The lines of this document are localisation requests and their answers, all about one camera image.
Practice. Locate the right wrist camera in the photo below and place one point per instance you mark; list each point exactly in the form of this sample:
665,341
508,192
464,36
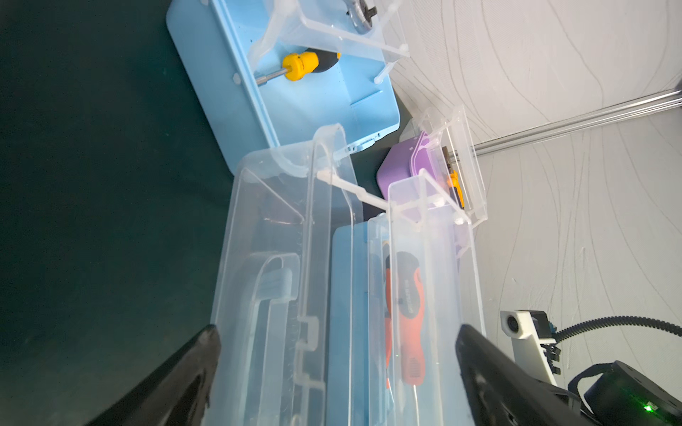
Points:
535,349

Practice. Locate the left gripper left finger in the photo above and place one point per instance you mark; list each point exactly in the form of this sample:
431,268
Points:
177,392

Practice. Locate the yellow handled screwdriver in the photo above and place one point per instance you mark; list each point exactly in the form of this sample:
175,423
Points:
296,66

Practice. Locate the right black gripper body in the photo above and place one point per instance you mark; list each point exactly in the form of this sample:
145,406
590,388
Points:
617,394

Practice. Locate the blue clear toolbox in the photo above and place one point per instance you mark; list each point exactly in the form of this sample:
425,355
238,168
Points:
306,298
226,45

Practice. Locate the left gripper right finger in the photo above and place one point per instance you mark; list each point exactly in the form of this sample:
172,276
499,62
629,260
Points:
500,393

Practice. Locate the orange black pliers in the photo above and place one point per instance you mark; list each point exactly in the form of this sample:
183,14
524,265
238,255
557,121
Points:
454,184

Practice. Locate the purple clear toolbox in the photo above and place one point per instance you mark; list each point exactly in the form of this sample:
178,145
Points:
438,144

